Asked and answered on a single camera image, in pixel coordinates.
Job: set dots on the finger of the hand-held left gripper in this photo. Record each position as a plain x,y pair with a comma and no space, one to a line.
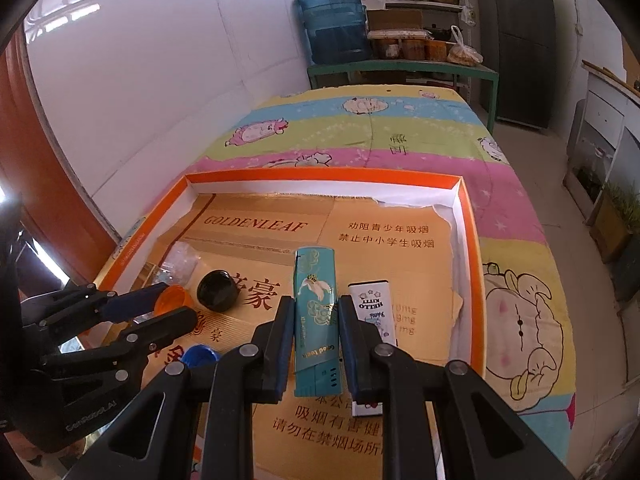
140,301
165,322

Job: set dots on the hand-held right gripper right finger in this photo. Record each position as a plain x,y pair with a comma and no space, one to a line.
347,350

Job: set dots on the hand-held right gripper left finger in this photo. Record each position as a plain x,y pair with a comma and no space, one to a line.
284,345

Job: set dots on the orange bottle cap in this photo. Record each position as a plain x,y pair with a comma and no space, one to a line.
174,300

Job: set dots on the teal toothpaste box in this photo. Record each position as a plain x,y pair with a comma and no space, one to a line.
315,310

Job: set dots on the blue bottle cap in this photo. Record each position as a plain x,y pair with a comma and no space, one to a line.
200,356

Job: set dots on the white small box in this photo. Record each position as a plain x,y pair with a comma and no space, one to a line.
375,310

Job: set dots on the clear plastic bottle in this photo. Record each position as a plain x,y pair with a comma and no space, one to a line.
180,262

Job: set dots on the black bottle cap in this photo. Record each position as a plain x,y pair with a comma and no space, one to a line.
217,290

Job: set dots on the orange-rimmed shallow box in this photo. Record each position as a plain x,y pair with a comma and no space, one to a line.
476,270

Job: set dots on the printed cardboard sheet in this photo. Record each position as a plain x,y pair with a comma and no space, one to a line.
380,250

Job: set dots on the orange wooden door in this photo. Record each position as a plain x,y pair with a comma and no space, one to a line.
45,160

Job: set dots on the printed cartoon blanket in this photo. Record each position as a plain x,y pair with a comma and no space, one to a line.
350,130

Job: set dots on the planter with grass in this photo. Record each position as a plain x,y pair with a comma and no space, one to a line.
617,215

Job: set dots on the dark food tub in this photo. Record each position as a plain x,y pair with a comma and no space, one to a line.
387,46

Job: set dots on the orange food tub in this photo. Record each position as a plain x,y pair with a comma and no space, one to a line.
435,50
412,48

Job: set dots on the plastic bag of food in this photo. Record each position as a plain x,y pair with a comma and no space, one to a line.
465,55

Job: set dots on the blue water jug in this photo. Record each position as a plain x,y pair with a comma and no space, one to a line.
335,25

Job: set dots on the brown cardboard box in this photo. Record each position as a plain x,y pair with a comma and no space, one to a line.
395,19

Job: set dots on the white cabinet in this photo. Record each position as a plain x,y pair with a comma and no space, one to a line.
605,115

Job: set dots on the dark grey refrigerator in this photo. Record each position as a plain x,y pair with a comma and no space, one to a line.
520,45

